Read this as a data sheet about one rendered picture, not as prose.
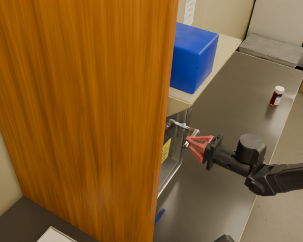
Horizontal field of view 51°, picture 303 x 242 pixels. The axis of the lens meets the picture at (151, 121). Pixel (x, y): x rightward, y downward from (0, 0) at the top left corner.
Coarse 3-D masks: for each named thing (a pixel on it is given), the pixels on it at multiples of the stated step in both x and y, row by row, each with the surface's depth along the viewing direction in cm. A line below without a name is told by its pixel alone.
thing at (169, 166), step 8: (192, 104) 100; (184, 112) 96; (168, 120) 85; (176, 120) 91; (184, 120) 99; (168, 128) 88; (176, 128) 94; (168, 136) 91; (176, 136) 98; (184, 136) 106; (176, 144) 101; (168, 152) 97; (176, 152) 105; (184, 152) 115; (168, 160) 100; (176, 160) 109; (168, 168) 104; (176, 168) 113; (160, 176) 99; (168, 176) 108; (160, 184) 103; (160, 192) 106
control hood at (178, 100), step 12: (228, 36) 82; (216, 48) 77; (228, 48) 77; (216, 60) 72; (216, 72) 69; (204, 84) 65; (168, 96) 62; (180, 96) 61; (192, 96) 62; (168, 108) 63; (180, 108) 62
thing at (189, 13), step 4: (188, 0) 70; (192, 0) 72; (188, 4) 71; (192, 4) 73; (188, 8) 72; (192, 8) 74; (184, 12) 71; (188, 12) 73; (192, 12) 75; (184, 16) 72; (188, 16) 74; (192, 16) 76; (184, 20) 73; (188, 20) 75; (192, 20) 77; (188, 24) 76
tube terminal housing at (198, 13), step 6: (180, 0) 67; (198, 0) 76; (204, 0) 80; (180, 6) 68; (198, 6) 77; (180, 12) 69; (198, 12) 79; (180, 18) 70; (198, 18) 80; (192, 24) 78; (198, 24) 82
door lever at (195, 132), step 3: (186, 123) 101; (183, 126) 100; (186, 126) 101; (183, 129) 101; (186, 129) 101; (189, 129) 100; (192, 129) 100; (195, 129) 100; (192, 132) 99; (195, 132) 99; (198, 132) 99; (192, 135) 97; (195, 135) 98; (186, 141) 95; (183, 144) 95; (186, 144) 94; (189, 144) 95; (183, 147) 95; (186, 147) 94
